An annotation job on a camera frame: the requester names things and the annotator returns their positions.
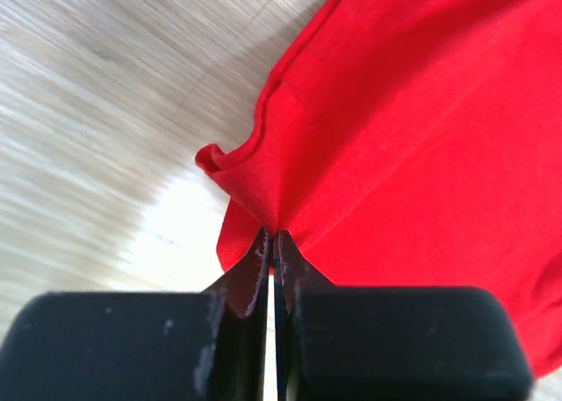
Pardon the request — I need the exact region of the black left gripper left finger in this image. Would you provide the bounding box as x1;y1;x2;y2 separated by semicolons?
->
1;230;270;400

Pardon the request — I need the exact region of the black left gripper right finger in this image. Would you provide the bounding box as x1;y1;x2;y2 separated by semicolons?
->
272;231;534;400

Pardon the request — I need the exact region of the red t shirt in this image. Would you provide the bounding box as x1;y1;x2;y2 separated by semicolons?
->
196;0;561;376

